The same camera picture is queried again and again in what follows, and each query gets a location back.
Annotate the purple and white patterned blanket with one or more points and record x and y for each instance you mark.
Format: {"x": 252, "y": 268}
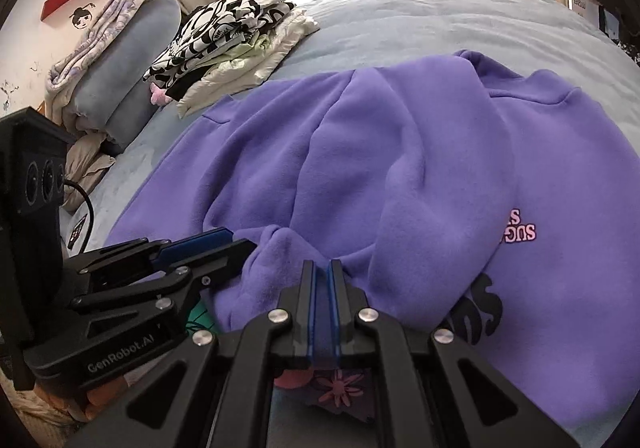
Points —
{"x": 115, "y": 8}

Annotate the person's left hand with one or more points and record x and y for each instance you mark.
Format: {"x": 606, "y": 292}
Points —
{"x": 100, "y": 395}

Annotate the white folded garment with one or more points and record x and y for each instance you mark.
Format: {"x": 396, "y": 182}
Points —
{"x": 250, "y": 78}

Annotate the beige pillow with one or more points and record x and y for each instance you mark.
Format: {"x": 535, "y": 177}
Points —
{"x": 87, "y": 163}

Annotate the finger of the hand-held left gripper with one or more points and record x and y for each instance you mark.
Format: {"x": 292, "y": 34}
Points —
{"x": 195, "y": 245}
{"x": 200, "y": 268}

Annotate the black folded garment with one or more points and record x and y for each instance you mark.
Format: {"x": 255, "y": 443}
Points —
{"x": 182, "y": 87}

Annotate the black and white printed garment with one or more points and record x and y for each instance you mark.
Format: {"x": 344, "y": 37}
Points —
{"x": 220, "y": 23}

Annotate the purple hoodie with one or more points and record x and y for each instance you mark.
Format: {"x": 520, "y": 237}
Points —
{"x": 360, "y": 153}

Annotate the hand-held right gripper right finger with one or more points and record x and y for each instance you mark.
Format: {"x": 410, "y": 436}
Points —
{"x": 334, "y": 313}

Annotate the cartoon face wall sticker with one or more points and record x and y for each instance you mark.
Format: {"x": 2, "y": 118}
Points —
{"x": 82, "y": 17}

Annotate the pink plush toy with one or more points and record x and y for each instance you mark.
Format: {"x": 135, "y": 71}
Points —
{"x": 160, "y": 97}

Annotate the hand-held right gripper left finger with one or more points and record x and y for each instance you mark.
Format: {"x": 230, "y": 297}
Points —
{"x": 311, "y": 313}

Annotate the dark floral printed cloth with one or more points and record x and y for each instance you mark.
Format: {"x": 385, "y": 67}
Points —
{"x": 340, "y": 390}

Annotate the light green folded garment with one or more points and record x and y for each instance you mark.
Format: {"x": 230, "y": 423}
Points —
{"x": 247, "y": 53}

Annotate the grey-blue folded blanket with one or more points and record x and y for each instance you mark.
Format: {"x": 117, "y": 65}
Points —
{"x": 130, "y": 58}

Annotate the black mobile phone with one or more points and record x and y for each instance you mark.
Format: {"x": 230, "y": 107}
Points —
{"x": 76, "y": 230}

